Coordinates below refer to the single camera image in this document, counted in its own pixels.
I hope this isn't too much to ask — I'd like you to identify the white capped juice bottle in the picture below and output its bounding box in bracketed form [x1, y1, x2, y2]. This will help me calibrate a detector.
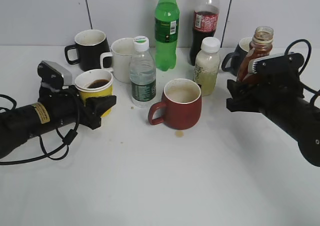
[193, 37, 221, 97]

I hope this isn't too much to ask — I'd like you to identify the brown coffee bottle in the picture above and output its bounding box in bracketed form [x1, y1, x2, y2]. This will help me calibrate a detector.
[236, 25, 274, 86]

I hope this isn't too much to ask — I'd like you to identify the dark red ceramic mug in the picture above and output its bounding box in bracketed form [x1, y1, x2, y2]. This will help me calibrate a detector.
[147, 78, 202, 130]

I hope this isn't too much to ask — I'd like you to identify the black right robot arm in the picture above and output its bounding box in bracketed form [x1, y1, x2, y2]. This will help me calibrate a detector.
[226, 62, 320, 167]

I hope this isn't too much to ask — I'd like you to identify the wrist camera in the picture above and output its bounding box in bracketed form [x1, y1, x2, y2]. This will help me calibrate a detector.
[37, 60, 73, 91]
[247, 52, 305, 76]

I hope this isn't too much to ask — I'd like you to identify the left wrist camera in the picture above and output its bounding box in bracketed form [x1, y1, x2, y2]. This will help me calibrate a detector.
[37, 60, 73, 91]

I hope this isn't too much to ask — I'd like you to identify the yellow paper cup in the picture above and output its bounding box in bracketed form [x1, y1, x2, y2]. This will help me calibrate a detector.
[74, 69, 114, 105]

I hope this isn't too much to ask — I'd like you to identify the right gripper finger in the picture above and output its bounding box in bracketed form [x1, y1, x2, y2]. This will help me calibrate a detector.
[226, 96, 260, 113]
[227, 79, 252, 99]

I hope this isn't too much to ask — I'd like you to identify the cola bottle red label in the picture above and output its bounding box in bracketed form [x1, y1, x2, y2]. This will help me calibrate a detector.
[189, 0, 220, 66]

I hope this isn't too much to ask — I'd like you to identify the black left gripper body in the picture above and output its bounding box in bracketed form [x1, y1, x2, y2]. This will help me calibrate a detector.
[38, 86, 102, 130]

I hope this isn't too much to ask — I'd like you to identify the dark grey ceramic mug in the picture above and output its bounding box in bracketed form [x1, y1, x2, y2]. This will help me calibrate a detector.
[221, 37, 252, 76]

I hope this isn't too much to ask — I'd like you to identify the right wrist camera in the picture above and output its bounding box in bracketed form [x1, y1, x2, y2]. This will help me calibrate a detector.
[247, 52, 305, 76]

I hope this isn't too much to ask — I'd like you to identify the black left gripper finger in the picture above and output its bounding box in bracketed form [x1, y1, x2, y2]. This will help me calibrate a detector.
[84, 95, 117, 118]

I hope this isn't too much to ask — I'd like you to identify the clear water bottle green label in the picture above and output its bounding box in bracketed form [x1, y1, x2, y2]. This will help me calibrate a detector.
[129, 35, 156, 108]

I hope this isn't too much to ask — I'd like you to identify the black ceramic mug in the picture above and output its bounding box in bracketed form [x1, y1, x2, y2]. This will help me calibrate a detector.
[64, 29, 110, 72]

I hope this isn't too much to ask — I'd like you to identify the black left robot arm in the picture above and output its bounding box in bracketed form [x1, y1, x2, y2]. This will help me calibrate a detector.
[0, 85, 117, 165]

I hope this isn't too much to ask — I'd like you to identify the green soda bottle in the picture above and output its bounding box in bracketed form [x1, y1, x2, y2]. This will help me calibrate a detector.
[154, 0, 180, 72]

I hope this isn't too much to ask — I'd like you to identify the white ceramic mug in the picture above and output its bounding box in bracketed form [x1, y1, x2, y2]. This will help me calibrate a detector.
[100, 37, 134, 84]

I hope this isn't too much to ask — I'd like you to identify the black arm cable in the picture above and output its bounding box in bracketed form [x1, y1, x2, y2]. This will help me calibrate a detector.
[0, 90, 83, 166]
[284, 38, 320, 104]

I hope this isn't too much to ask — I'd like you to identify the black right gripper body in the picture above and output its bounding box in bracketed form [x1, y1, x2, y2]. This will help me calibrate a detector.
[241, 69, 303, 110]

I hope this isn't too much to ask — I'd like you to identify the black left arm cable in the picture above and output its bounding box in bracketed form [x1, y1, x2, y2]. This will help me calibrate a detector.
[0, 90, 83, 166]

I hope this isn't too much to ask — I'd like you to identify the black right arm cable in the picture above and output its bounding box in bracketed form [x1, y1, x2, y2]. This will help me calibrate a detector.
[284, 38, 320, 104]

